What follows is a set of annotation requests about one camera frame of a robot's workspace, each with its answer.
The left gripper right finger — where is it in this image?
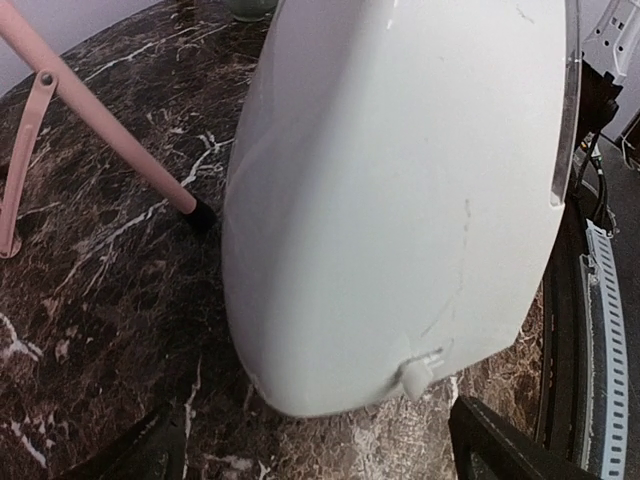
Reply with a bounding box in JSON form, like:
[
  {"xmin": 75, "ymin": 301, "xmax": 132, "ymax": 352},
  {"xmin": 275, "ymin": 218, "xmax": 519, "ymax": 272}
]
[{"xmin": 448, "ymin": 394, "xmax": 608, "ymax": 479}]

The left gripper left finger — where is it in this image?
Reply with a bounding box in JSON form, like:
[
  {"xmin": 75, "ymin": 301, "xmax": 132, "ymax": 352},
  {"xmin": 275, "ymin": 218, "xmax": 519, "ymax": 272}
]
[{"xmin": 58, "ymin": 404, "xmax": 185, "ymax": 479}]

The white metronome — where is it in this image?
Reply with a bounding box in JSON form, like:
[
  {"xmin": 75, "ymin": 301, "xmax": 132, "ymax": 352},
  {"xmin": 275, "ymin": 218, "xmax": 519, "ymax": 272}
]
[{"xmin": 222, "ymin": 1, "xmax": 580, "ymax": 417}]

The pink perforated music stand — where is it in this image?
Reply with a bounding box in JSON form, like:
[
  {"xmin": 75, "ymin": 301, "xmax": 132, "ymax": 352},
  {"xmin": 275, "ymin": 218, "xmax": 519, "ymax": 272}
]
[{"xmin": 0, "ymin": 0, "xmax": 219, "ymax": 260}]

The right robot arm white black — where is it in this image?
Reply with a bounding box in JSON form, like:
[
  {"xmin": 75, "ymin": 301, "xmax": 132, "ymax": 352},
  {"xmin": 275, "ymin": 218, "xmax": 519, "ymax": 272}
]
[{"xmin": 578, "ymin": 1, "xmax": 639, "ymax": 140}]

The pale green ceramic bowl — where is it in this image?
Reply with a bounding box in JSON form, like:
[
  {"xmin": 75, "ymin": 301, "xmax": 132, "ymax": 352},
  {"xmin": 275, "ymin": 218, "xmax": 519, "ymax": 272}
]
[{"xmin": 226, "ymin": 0, "xmax": 278, "ymax": 23}]

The black front rail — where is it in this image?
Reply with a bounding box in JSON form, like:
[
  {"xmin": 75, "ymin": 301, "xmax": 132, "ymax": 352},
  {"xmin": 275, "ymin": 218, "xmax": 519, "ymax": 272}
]
[{"xmin": 534, "ymin": 199, "xmax": 594, "ymax": 479}]

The grey slotted cable duct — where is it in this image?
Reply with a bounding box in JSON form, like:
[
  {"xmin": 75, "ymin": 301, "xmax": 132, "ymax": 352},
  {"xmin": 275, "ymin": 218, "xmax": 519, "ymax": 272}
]
[{"xmin": 586, "ymin": 221, "xmax": 629, "ymax": 479}]

